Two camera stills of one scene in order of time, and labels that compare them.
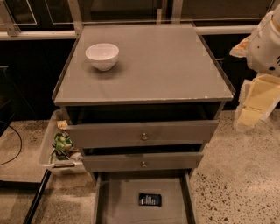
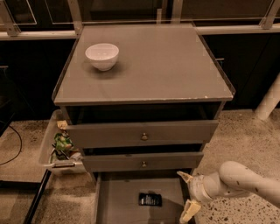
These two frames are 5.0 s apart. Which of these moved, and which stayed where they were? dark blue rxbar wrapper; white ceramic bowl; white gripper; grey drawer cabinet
Moved: white gripper
Stayed: white ceramic bowl; dark blue rxbar wrapper; grey drawer cabinet
